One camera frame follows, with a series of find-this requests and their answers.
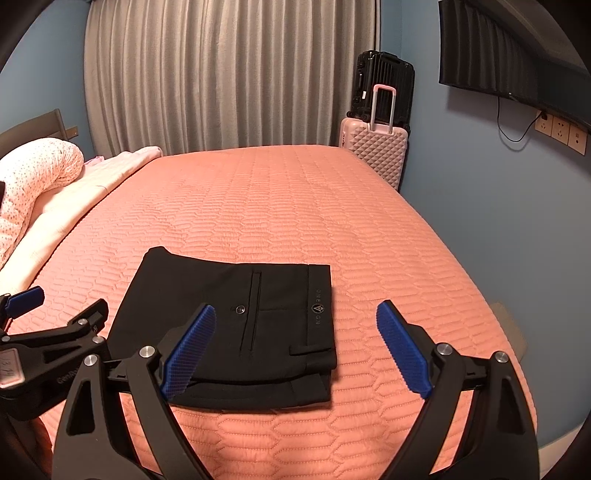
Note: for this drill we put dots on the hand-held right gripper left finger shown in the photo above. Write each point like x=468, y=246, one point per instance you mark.
x=189, y=350

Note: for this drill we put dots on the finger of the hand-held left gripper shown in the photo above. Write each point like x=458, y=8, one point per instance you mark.
x=25, y=300
x=87, y=330

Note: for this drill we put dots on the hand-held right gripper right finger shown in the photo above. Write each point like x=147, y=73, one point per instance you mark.
x=404, y=350

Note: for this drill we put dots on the black pants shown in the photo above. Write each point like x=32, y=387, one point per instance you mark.
x=277, y=286

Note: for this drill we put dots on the pink plaid blanket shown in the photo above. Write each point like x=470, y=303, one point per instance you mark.
x=92, y=184

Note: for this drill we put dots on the floral pink pillow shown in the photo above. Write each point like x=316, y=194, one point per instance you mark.
x=37, y=161

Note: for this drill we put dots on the grey headboard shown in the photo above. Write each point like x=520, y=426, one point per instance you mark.
x=41, y=127

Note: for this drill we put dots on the bed with orange quilted bedspread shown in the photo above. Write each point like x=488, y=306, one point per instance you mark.
x=300, y=207

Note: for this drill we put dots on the pink suitcase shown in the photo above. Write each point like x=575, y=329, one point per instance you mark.
x=374, y=152

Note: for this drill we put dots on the black suitcase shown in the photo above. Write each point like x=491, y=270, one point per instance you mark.
x=397, y=74

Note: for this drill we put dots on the grey curtain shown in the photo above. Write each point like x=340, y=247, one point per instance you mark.
x=231, y=69

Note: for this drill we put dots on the beige wall socket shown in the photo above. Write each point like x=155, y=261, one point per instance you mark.
x=577, y=138
x=544, y=123
x=560, y=130

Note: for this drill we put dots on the black wall television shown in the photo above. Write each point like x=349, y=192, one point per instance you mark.
x=485, y=46

